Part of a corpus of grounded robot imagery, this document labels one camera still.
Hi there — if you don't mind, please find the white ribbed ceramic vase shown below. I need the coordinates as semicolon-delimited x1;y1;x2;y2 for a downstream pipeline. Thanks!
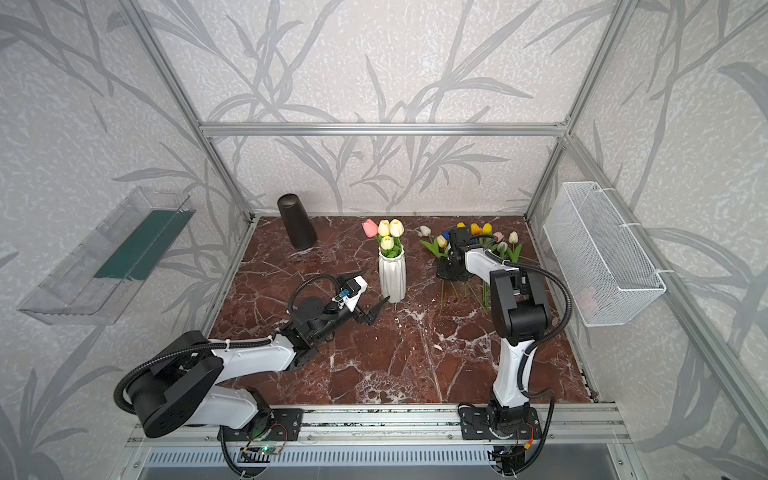
378;252;407;304

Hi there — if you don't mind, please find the white tulip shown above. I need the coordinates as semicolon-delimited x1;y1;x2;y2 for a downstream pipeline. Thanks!
507;231;522;263

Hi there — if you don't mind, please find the tall cream tulip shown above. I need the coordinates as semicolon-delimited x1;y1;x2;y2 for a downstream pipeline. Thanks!
389;219;405;238

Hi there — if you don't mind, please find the black cone vase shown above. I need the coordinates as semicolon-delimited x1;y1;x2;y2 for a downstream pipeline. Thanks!
277;193;317;250

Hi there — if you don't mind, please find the white wire mesh basket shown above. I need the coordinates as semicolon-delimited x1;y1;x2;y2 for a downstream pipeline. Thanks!
544;181;667;327

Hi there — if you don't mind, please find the clear plastic wall shelf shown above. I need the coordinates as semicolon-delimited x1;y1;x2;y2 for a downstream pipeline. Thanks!
18;187;195;326

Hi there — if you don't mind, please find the pale yellow tulip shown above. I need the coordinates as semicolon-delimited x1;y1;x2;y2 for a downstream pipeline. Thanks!
378;220;390;237

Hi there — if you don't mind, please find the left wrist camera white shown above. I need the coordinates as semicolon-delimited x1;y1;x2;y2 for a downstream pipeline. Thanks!
336;277;368;313

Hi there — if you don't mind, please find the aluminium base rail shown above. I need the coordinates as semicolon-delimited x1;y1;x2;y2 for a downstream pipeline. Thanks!
122;403;634;448

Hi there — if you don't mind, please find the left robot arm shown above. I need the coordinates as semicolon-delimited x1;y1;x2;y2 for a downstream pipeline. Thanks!
113;272;388;439

